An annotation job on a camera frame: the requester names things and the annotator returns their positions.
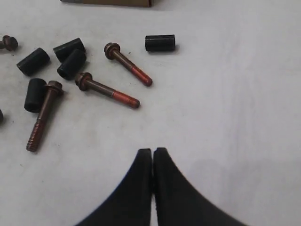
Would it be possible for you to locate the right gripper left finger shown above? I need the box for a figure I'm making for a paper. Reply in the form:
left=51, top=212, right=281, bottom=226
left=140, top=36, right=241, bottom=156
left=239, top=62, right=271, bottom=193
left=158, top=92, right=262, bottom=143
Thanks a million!
left=75, top=148, right=154, bottom=226

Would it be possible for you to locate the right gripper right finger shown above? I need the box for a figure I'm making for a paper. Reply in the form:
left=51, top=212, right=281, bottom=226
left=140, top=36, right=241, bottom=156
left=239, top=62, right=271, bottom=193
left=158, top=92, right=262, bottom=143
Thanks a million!
left=152, top=147, right=257, bottom=226

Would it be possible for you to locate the copper flange bolt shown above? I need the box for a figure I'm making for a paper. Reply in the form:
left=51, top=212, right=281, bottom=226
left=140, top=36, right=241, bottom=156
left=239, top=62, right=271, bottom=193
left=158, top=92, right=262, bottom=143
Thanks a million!
left=26, top=80, right=64, bottom=152
left=103, top=42, right=153, bottom=87
left=75, top=72, right=141, bottom=109
left=0, top=35, right=18, bottom=52

